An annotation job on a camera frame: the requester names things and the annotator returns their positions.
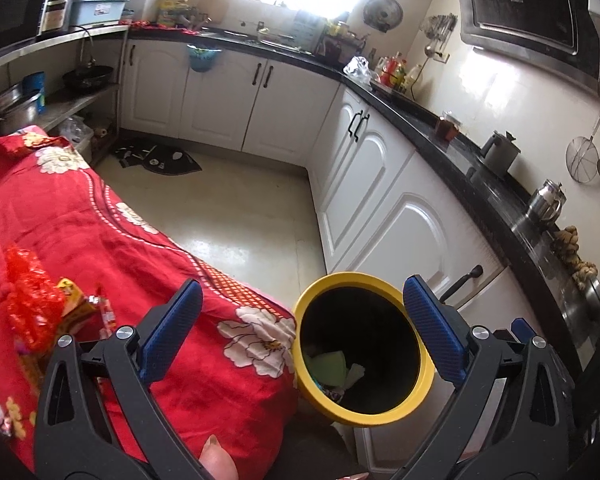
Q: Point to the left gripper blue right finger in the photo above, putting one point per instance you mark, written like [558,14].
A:
[441,329]

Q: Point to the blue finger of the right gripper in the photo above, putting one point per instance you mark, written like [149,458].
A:
[522,330]

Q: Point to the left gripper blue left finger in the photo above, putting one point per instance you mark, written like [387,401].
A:
[164,329]

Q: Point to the yellow round trash bin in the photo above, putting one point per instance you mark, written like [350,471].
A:
[363,318]

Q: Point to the person's left hand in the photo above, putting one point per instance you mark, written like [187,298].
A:
[217,461]

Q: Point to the red floral table cloth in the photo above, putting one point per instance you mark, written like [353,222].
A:
[233,378]

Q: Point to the black granite countertop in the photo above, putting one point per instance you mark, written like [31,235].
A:
[497,206]

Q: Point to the ginger root pile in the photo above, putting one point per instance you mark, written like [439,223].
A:
[566,246]

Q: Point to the crumpled white paper in bin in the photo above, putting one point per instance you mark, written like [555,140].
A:
[355,373]

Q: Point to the yellow snack wrapper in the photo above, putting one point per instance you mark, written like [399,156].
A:
[78,310]

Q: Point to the green sponge cloth in bin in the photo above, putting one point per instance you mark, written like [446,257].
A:
[328,369]

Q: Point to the steel thermos jug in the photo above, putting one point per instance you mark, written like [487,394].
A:
[546,203]

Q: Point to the red crinkled plastic wrapper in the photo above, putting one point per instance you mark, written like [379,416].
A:
[34,303]

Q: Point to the black floor mat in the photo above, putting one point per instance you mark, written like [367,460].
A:
[154,156]

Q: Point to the dark electric kettle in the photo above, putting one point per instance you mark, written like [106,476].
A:
[499,153]

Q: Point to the glass jar with red contents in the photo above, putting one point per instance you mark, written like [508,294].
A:
[447,128]

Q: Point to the red sauce bottle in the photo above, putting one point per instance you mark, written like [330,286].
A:
[392,72]

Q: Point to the blue hanging basket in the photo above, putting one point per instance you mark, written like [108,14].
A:
[201,60]

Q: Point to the steel cooking pot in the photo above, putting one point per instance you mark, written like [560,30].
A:
[18,108]

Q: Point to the white plastic bag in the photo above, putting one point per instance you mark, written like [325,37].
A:
[358,70]

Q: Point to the black range hood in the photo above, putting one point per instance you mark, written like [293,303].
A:
[556,35]

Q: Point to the blue plastic storage box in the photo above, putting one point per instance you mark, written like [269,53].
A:
[94,12]

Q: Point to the black cabinet door handle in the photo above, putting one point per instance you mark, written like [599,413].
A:
[476,272]

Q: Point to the wire skimmer ladle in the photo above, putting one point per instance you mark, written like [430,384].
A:
[582,156]

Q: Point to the small wall fan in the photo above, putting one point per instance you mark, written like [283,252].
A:
[382,15]

